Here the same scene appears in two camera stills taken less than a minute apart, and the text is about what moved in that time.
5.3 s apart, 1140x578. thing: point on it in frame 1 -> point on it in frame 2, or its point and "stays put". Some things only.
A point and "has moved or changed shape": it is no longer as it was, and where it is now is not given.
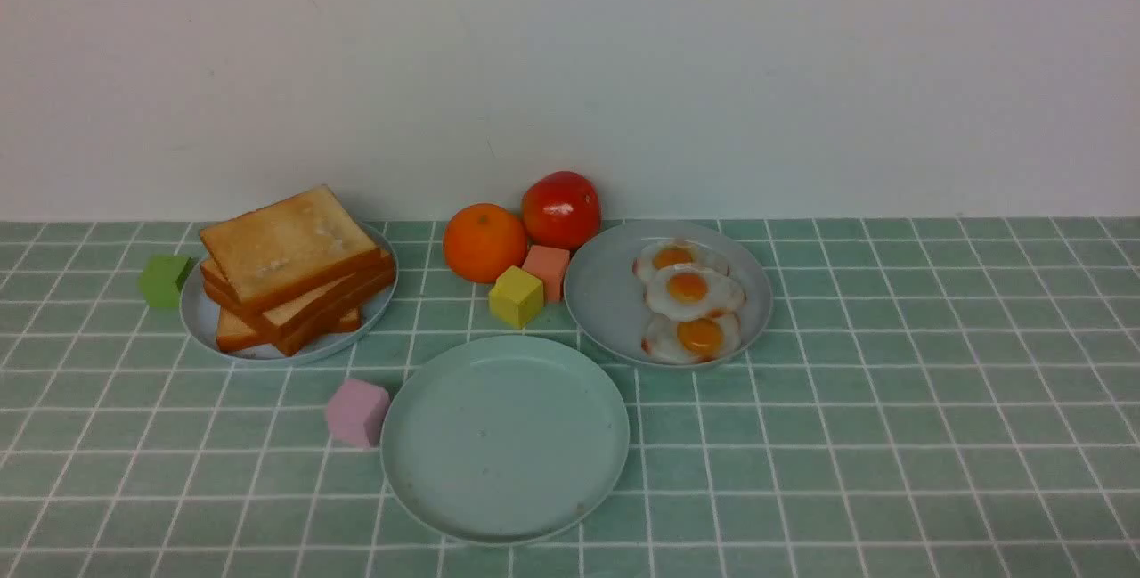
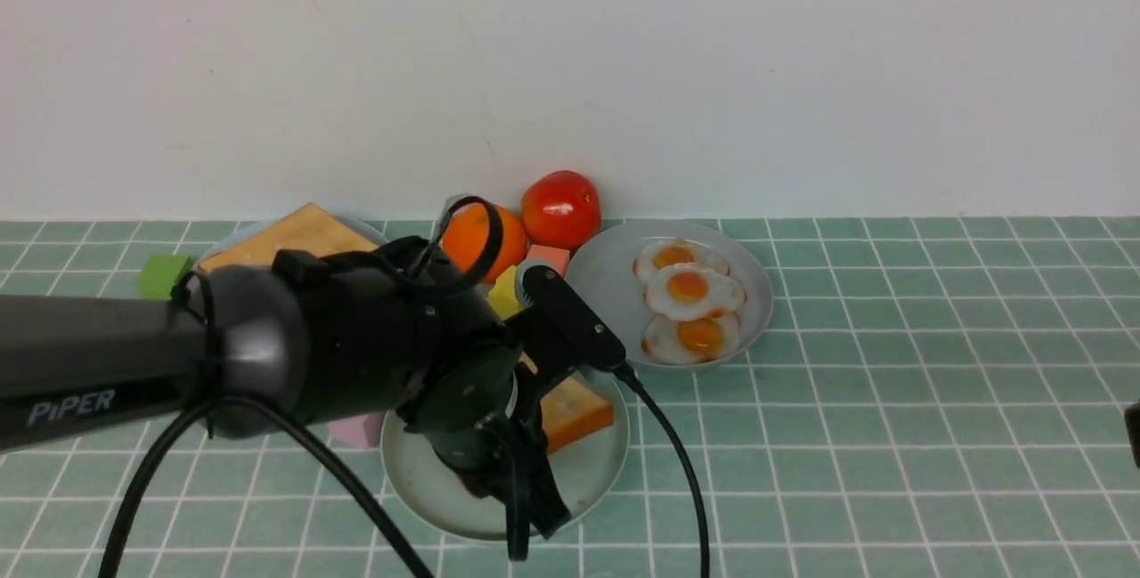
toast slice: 289,247 -> 570,411
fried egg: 707,339 stays put
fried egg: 686,292 stays put
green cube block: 159,279 stays put
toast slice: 288,313 has moved or changed shape
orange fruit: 482,240 stays put
